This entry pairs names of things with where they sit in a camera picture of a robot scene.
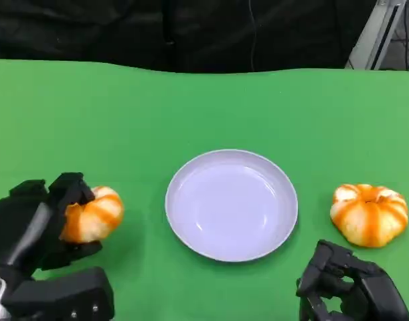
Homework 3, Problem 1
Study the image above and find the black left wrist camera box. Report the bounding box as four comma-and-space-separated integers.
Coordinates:
1, 266, 115, 321

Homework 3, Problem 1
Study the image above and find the black floor cable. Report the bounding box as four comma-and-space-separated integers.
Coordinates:
388, 6, 409, 71

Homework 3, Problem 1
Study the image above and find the lilac plate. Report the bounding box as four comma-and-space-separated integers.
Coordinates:
165, 148, 299, 263

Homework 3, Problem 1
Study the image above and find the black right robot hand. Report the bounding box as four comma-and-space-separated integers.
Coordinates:
296, 239, 409, 321

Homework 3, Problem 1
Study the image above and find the thin black hanging cable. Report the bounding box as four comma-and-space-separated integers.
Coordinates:
248, 0, 259, 66

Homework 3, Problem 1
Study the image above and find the green table cloth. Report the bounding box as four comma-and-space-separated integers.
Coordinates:
0, 58, 409, 321

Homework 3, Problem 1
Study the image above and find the black backdrop cloth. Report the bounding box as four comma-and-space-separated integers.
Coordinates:
0, 0, 372, 74

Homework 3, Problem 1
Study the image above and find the silver metal frame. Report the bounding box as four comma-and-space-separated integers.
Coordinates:
344, 0, 409, 71

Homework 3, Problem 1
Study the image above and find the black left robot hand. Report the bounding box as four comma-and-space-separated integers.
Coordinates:
0, 172, 104, 282

